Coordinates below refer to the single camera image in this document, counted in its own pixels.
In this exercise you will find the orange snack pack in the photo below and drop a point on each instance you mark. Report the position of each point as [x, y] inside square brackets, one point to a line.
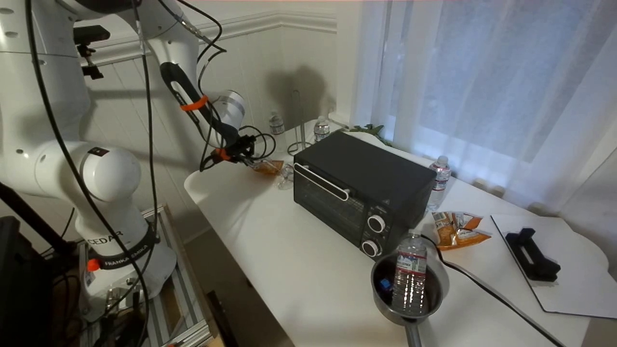
[458, 232]
[271, 167]

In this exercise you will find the large clear water bottle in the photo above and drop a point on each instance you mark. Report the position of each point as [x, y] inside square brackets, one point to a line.
[410, 277]

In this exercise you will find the white sheer curtain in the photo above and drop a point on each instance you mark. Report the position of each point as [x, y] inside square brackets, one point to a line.
[489, 84]

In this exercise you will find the white board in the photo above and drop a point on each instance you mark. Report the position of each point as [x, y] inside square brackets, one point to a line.
[579, 283]

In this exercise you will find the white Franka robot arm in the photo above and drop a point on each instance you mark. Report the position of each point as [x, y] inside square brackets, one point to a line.
[109, 180]

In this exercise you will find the small clear glass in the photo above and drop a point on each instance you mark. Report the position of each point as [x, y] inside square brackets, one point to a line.
[288, 175]

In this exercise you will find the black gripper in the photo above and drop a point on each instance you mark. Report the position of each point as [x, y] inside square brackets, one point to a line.
[238, 148]

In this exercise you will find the black equipment box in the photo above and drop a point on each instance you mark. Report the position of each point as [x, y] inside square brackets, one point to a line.
[22, 290]

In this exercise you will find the black plastic holder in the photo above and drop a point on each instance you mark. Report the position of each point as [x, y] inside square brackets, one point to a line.
[533, 256]

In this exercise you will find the small blue object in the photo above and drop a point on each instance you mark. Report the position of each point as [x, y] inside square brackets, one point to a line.
[387, 286]

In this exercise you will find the green plant sprig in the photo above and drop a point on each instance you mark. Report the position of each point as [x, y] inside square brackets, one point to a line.
[371, 130]

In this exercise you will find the small clear water bottle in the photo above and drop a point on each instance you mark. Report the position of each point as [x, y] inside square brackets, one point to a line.
[321, 130]
[277, 124]
[442, 173]

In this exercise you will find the black exterior camera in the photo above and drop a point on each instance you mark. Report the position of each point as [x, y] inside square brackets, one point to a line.
[92, 36]

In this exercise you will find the black toaster oven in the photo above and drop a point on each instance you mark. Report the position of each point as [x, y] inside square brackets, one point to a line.
[348, 194]

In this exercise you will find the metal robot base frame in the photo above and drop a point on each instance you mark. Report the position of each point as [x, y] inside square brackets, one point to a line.
[184, 302]

